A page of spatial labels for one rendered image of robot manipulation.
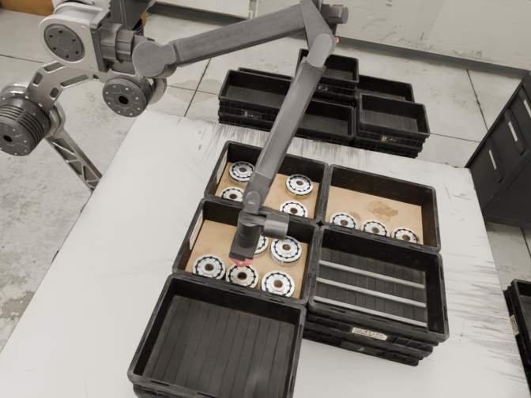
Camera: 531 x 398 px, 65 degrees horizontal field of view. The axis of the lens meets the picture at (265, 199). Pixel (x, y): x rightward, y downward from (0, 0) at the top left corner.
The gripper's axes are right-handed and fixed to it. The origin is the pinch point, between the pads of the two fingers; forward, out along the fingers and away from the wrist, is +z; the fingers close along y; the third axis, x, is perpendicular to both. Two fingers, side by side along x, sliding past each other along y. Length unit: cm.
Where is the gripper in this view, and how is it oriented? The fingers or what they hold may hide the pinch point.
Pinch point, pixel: (242, 256)
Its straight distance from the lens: 120.2
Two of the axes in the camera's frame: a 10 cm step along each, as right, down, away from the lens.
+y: 2.2, -7.5, 6.3
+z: -1.3, 6.1, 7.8
